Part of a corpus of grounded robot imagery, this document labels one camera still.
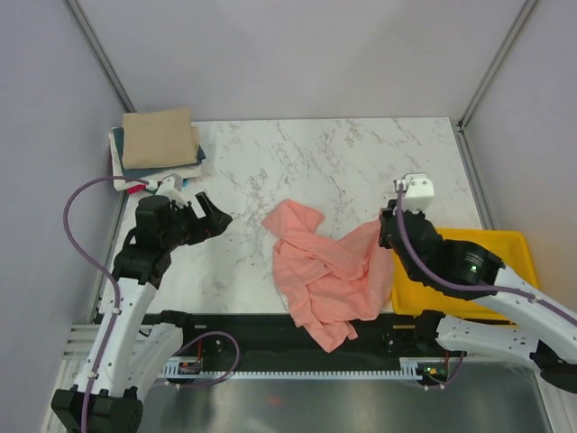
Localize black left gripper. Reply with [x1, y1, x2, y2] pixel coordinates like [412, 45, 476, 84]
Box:
[160, 192, 231, 252]

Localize pink t shirt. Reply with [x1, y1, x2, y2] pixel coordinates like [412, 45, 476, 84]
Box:
[262, 199, 394, 353]

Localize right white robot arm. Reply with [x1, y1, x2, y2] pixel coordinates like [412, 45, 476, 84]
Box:
[379, 201, 576, 393]

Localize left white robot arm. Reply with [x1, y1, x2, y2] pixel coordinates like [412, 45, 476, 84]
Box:
[50, 192, 233, 432]

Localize yellow plastic bin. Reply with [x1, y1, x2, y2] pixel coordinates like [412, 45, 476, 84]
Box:
[391, 228, 539, 322]

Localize folded red t shirt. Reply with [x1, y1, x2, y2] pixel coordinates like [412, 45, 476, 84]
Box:
[126, 184, 146, 195]

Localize folded dark blue t shirt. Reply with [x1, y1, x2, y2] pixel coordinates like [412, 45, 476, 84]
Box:
[122, 141, 202, 169]

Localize aluminium extrusion rails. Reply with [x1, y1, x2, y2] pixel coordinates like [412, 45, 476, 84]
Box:
[62, 325, 151, 361]

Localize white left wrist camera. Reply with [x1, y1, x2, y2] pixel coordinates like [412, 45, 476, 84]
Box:
[153, 174, 188, 207]

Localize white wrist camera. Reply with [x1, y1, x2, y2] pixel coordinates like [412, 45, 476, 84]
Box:
[394, 172, 435, 213]
[153, 174, 188, 207]

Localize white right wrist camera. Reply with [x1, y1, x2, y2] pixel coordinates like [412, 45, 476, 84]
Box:
[394, 172, 435, 213]

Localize right aluminium frame post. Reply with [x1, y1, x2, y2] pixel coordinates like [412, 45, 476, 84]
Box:
[454, 0, 542, 134]

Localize aluminium frame post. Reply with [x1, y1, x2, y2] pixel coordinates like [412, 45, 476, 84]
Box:
[63, 0, 136, 113]
[454, 0, 542, 134]

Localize white slotted cable duct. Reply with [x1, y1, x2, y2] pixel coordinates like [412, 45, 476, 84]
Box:
[157, 357, 450, 386]

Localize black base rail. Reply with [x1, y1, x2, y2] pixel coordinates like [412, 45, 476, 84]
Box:
[143, 310, 446, 376]

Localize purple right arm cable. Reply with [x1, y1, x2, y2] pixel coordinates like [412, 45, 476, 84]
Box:
[395, 187, 577, 326]

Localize left aluminium frame post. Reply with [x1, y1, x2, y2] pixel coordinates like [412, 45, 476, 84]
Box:
[63, 0, 136, 113]

